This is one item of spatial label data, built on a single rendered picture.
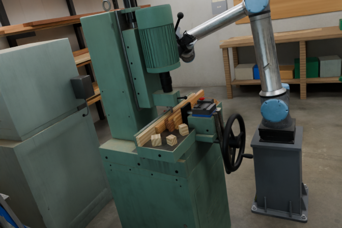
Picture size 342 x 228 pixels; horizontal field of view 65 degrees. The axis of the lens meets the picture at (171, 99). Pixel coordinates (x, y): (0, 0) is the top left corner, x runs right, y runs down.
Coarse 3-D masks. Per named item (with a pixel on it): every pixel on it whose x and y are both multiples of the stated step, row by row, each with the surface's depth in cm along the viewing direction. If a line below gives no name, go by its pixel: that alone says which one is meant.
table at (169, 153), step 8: (192, 128) 135; (176, 136) 129; (184, 136) 128; (192, 136) 132; (200, 136) 132; (208, 136) 130; (216, 136) 133; (144, 144) 128; (176, 144) 122; (184, 144) 125; (144, 152) 126; (152, 152) 123; (160, 152) 120; (168, 152) 118; (176, 152) 119; (184, 152) 125; (160, 160) 122; (168, 160) 120; (176, 160) 119
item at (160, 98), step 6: (162, 90) 147; (174, 90) 143; (156, 96) 143; (162, 96) 141; (168, 96) 139; (174, 96) 138; (156, 102) 145; (162, 102) 143; (168, 102) 140; (174, 102) 139; (180, 102) 144
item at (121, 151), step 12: (108, 144) 157; (120, 144) 155; (132, 144) 152; (204, 144) 144; (108, 156) 154; (120, 156) 148; (132, 156) 143; (192, 156) 133; (144, 168) 142; (156, 168) 137; (168, 168) 132; (180, 168) 128; (192, 168) 133
